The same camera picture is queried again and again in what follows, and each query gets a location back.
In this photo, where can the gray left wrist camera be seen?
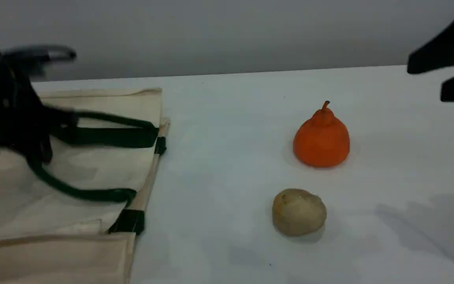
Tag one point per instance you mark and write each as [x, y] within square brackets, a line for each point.
[41, 55]

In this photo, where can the beige potato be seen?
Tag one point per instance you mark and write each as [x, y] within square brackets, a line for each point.
[298, 213]

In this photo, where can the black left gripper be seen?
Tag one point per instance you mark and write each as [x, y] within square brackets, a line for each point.
[14, 110]

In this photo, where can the orange fruit with stem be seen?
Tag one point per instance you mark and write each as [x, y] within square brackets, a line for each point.
[321, 146]

